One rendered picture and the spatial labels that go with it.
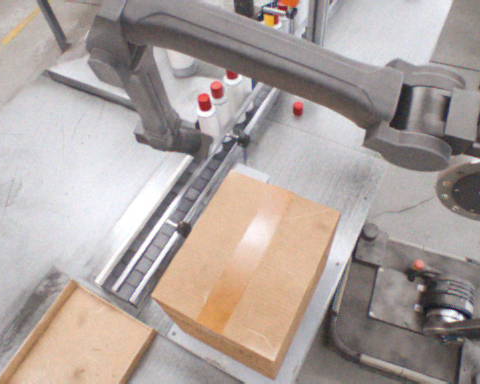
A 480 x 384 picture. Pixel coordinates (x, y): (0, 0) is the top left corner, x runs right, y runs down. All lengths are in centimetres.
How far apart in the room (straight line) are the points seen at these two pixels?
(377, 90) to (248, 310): 41
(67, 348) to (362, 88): 89
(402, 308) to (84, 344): 114
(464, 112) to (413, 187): 178
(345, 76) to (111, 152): 98
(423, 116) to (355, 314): 123
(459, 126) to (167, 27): 32
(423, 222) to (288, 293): 152
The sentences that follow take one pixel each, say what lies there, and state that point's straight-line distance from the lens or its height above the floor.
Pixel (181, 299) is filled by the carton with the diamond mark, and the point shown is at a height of 112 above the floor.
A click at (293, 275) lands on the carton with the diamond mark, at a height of 112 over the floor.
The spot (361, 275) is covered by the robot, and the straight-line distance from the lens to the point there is 168.
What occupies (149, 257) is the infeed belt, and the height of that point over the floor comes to 88.
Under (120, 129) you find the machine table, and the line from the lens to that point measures 137.
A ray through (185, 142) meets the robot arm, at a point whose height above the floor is 108.
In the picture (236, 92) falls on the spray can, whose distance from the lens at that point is 112.
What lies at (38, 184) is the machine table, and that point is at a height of 83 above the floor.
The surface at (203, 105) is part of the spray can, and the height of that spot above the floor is 107.
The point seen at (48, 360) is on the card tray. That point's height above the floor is 83.
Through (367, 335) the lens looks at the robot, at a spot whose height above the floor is 24.
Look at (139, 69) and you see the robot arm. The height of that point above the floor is 144.
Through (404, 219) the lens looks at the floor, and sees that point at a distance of 212.
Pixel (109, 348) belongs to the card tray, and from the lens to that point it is 103.
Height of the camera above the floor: 178
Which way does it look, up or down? 57 degrees down
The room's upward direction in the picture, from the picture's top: 8 degrees counter-clockwise
